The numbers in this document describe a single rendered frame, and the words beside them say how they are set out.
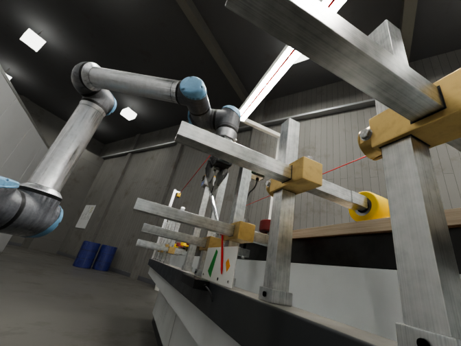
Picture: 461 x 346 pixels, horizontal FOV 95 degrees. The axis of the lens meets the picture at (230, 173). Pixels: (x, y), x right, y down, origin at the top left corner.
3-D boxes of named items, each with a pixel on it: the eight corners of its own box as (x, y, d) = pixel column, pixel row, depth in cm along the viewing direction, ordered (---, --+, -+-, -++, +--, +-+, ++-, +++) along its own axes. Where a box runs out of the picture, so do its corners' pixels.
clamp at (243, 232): (237, 238, 58) (240, 220, 60) (219, 240, 69) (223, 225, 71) (255, 243, 59) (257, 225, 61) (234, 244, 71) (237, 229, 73)
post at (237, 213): (215, 312, 56) (245, 157, 76) (211, 309, 59) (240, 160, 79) (228, 314, 57) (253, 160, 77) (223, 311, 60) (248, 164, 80)
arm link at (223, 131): (213, 134, 91) (232, 143, 94) (210, 143, 89) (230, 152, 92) (220, 123, 84) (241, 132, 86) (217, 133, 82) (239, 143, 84)
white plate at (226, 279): (229, 287, 52) (237, 246, 56) (200, 277, 74) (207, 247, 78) (232, 288, 52) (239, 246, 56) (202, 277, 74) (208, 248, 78)
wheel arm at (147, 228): (140, 233, 74) (144, 221, 76) (139, 234, 77) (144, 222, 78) (248, 259, 86) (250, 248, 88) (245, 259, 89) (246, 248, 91)
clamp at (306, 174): (300, 176, 40) (301, 154, 42) (262, 193, 52) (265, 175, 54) (324, 187, 42) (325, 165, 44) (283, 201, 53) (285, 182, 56)
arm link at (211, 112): (189, 98, 91) (217, 100, 88) (195, 117, 101) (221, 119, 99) (183, 115, 87) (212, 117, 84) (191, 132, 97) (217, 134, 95)
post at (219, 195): (196, 282, 80) (222, 169, 100) (193, 281, 83) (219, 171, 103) (204, 283, 81) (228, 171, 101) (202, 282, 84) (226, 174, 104)
